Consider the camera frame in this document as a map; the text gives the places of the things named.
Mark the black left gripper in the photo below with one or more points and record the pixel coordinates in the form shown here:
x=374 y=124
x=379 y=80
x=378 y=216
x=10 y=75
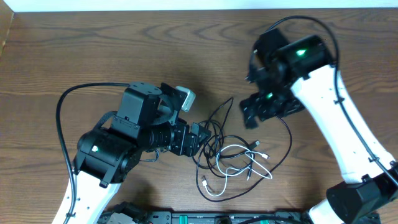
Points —
x=180 y=147

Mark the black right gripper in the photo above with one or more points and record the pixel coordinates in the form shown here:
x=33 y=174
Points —
x=256 y=100

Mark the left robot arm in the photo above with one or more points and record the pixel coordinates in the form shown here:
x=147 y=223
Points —
x=147 y=120

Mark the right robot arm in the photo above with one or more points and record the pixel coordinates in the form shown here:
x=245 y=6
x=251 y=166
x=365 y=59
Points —
x=296 y=76

